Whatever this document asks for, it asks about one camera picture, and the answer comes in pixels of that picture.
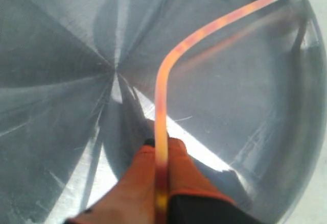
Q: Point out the round steel plate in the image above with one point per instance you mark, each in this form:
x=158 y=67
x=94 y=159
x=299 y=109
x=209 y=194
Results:
x=77 y=90

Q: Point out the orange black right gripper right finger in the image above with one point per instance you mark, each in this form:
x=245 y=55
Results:
x=192 y=197

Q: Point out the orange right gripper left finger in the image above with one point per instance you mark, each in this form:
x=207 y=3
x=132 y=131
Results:
x=131 y=199

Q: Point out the thin orange straw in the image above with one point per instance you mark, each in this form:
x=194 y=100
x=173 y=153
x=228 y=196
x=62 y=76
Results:
x=161 y=87

